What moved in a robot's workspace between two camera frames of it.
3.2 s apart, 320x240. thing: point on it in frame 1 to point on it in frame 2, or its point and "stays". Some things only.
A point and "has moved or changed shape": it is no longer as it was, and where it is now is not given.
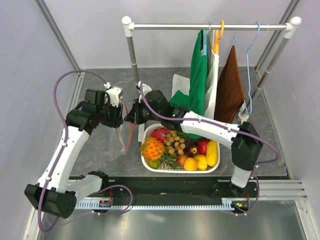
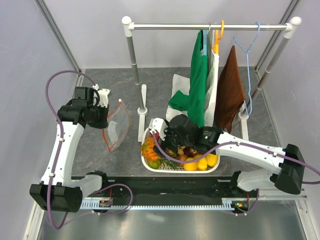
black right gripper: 134,115 to 164,140
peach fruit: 181,160 stays
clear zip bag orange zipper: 124,133 has moved or changed shape
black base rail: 243,200 stays
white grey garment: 181,84 stays
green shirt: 193,100 stays
